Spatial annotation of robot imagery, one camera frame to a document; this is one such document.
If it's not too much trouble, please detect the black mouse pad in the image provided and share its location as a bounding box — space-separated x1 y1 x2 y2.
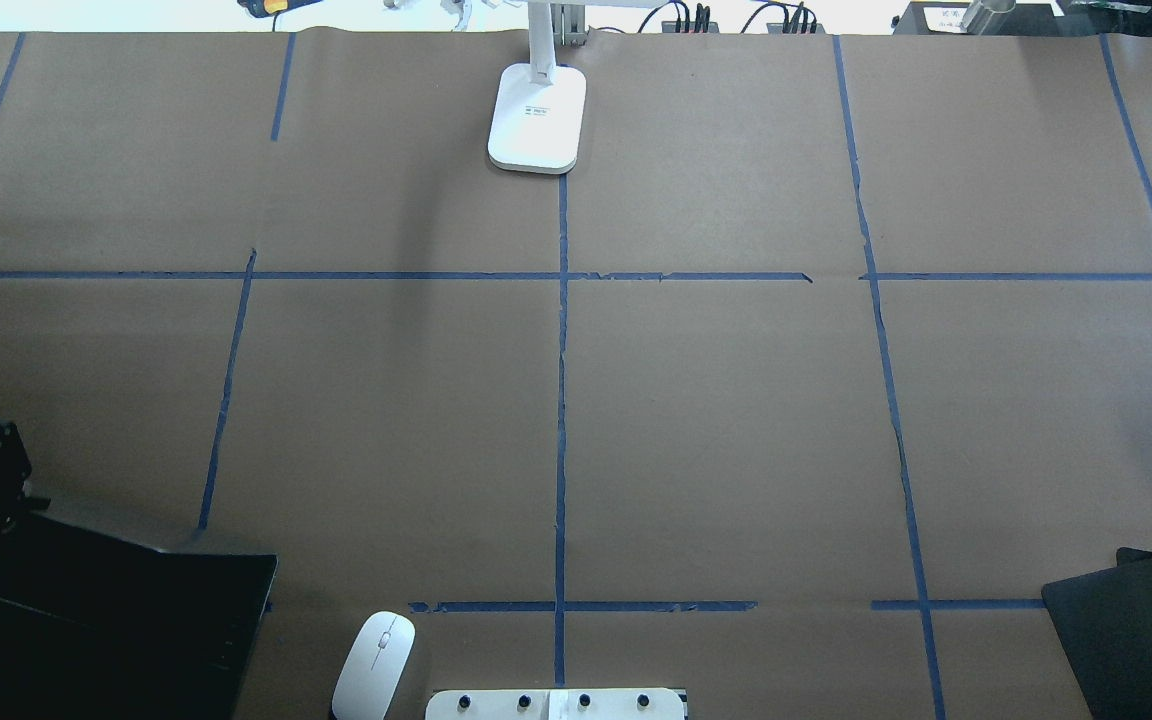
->
1041 547 1152 719

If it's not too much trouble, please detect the metal cup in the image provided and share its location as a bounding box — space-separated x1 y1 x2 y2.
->
958 0 1018 36

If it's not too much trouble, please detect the white desk lamp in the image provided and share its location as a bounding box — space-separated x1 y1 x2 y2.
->
486 1 659 176

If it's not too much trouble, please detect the grey laptop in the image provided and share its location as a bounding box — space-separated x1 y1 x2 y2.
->
0 516 278 719

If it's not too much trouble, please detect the white wireless mouse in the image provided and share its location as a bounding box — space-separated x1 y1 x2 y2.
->
329 611 416 719

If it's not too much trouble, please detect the metal grabber stick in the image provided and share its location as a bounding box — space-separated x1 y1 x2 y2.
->
384 0 522 31

